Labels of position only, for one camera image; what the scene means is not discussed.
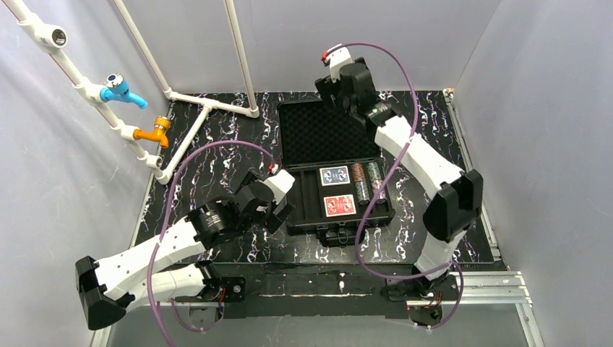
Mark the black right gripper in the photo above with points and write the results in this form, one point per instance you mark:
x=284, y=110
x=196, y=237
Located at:
x=332, y=90

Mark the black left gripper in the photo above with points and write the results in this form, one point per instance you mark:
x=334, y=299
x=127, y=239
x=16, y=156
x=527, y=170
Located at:
x=273, y=209

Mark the red playing card deck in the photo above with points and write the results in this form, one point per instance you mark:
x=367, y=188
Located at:
x=339, y=205

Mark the blue playing card deck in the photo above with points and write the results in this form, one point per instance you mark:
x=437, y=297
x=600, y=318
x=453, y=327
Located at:
x=333, y=176

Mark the black foam-lined poker case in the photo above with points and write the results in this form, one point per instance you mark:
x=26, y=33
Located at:
x=314, y=137

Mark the brown poker chip stack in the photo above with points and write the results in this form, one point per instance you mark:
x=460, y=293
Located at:
x=357, y=172

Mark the blue yellow poker chip stack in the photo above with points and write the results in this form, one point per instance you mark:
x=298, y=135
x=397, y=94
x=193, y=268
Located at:
x=374, y=171

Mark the green poker chip stack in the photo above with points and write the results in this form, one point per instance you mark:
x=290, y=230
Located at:
x=362, y=192

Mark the blue orange poker chip stack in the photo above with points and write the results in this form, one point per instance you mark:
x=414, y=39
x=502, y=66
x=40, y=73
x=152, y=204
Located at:
x=378, y=189

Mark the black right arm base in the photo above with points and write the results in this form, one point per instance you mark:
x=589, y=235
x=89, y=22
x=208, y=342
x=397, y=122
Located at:
x=436, y=301

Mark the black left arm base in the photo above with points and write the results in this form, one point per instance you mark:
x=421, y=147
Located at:
x=219, y=289

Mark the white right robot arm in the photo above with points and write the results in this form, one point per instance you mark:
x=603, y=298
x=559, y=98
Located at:
x=455, y=195

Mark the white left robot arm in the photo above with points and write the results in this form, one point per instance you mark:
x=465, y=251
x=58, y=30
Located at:
x=203, y=228

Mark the orange plastic faucet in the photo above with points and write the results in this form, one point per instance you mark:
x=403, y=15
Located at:
x=158, y=134

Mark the blue plastic faucet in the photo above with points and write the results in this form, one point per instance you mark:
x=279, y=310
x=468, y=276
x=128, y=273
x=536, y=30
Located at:
x=117, y=88

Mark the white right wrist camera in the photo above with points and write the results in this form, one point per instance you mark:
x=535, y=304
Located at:
x=335, y=58

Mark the aluminium front rail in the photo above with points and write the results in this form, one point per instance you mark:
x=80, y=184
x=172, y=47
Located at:
x=107, y=296

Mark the white PVC pipe frame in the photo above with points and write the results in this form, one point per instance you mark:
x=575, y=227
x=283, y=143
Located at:
x=52, y=39

